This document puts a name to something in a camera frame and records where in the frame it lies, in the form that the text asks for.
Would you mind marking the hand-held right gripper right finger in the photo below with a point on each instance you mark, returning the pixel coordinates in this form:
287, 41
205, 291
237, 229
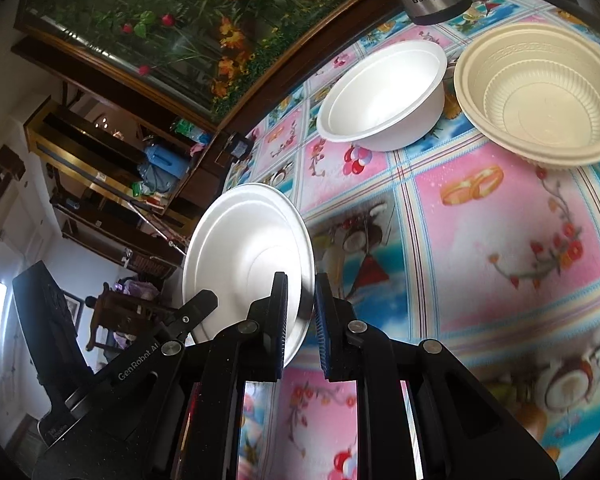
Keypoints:
322, 330

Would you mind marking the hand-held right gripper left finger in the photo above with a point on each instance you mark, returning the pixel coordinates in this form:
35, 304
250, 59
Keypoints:
280, 330

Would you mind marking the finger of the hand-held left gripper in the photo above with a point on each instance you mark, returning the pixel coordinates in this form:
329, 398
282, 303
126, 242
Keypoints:
197, 305

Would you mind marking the white foam bowl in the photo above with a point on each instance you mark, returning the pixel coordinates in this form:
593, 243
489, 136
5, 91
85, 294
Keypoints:
240, 245
380, 95

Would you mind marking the beige plastic bowl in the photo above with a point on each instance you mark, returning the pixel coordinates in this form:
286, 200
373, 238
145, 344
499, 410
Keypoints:
540, 90

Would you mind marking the wooden chair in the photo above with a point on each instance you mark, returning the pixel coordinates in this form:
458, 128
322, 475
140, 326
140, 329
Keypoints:
111, 305

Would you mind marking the blue thermos flask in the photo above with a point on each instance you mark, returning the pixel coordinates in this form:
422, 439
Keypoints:
162, 159

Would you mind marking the small black jar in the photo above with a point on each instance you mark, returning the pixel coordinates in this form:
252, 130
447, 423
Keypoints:
239, 146

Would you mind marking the green and white bottle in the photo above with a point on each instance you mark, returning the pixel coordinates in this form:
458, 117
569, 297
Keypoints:
192, 131

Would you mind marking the colourful printed tablecloth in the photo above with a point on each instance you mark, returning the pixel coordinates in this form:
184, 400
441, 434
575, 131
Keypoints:
480, 240

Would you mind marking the dark wooden cabinet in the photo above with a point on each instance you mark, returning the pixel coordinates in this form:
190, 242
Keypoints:
110, 77

